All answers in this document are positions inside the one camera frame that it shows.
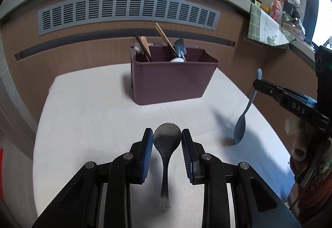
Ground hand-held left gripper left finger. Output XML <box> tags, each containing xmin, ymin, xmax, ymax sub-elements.
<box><xmin>32</xmin><ymin>127</ymin><xmax>154</xmax><ymax>228</ymax></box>

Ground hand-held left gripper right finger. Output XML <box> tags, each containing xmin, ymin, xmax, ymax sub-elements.
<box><xmin>181</xmin><ymin>129</ymin><xmax>303</xmax><ymax>228</ymax></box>

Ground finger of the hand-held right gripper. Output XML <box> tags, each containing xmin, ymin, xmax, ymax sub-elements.
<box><xmin>253</xmin><ymin>80</ymin><xmax>330</xmax><ymax>130</ymax></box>

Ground metal spoon with face cutout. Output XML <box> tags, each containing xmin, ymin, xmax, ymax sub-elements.
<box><xmin>153</xmin><ymin>122</ymin><xmax>181</xmax><ymax>212</ymax></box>

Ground blue-grey plastic spoon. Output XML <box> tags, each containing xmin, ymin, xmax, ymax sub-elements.
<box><xmin>234</xmin><ymin>68</ymin><xmax>262</xmax><ymax>145</ymax></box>

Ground maroon plastic utensil caddy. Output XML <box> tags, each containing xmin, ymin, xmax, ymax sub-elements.
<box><xmin>129</xmin><ymin>42</ymin><xmax>219</xmax><ymax>106</ymax></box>

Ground square metal spoon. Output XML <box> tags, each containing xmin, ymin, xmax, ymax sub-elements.
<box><xmin>174</xmin><ymin>38</ymin><xmax>187</xmax><ymax>61</ymax></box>

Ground brown spoon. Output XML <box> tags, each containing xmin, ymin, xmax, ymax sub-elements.
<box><xmin>140</xmin><ymin>36</ymin><xmax>151</xmax><ymax>59</ymax></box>

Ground wooden chopstick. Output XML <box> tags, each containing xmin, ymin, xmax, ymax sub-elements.
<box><xmin>155</xmin><ymin>25</ymin><xmax>175</xmax><ymax>54</ymax></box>
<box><xmin>156</xmin><ymin>22</ymin><xmax>177</xmax><ymax>52</ymax></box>

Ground person's right hand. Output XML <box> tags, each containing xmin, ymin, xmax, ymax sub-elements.
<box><xmin>285</xmin><ymin>117</ymin><xmax>325</xmax><ymax>174</ymax></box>

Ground clear plastic bags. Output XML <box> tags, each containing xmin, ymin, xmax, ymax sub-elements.
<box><xmin>281</xmin><ymin>16</ymin><xmax>308</xmax><ymax>39</ymax></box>

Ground window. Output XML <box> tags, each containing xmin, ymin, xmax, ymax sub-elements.
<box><xmin>311</xmin><ymin>0</ymin><xmax>332</xmax><ymax>49</ymax></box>

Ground white tablecloth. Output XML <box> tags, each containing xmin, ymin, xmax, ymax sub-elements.
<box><xmin>33</xmin><ymin>63</ymin><xmax>296</xmax><ymax>221</ymax></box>

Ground black box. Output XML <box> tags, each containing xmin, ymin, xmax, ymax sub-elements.
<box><xmin>284</xmin><ymin>0</ymin><xmax>299</xmax><ymax>17</ymax></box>

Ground green checked cloth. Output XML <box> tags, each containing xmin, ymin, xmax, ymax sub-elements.
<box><xmin>246</xmin><ymin>2</ymin><xmax>297</xmax><ymax>50</ymax></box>

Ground red-capped bottle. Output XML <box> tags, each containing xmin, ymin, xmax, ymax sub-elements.
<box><xmin>270</xmin><ymin>0</ymin><xmax>282</xmax><ymax>22</ymax></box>

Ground person's dark red clothing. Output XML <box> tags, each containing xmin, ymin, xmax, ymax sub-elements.
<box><xmin>296</xmin><ymin>140</ymin><xmax>332</xmax><ymax>228</ymax></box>

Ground wooden cabinet panel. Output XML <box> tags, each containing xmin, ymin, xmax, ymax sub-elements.
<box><xmin>0</xmin><ymin>0</ymin><xmax>332</xmax><ymax>140</ymax></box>

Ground long grey vent grille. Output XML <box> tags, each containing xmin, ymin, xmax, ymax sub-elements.
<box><xmin>37</xmin><ymin>0</ymin><xmax>222</xmax><ymax>36</ymax></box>

